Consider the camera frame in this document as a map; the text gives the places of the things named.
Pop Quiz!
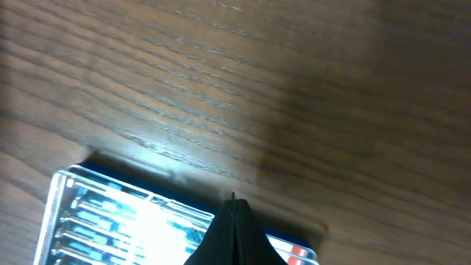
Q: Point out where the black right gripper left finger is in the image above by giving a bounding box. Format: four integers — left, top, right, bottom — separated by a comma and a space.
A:
185, 193, 236, 265

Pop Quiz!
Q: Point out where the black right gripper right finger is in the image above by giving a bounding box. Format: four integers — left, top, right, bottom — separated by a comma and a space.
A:
234, 199, 286, 265

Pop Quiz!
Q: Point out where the blue precision screwdriver set case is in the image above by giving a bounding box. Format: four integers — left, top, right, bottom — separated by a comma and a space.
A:
34, 162, 319, 265

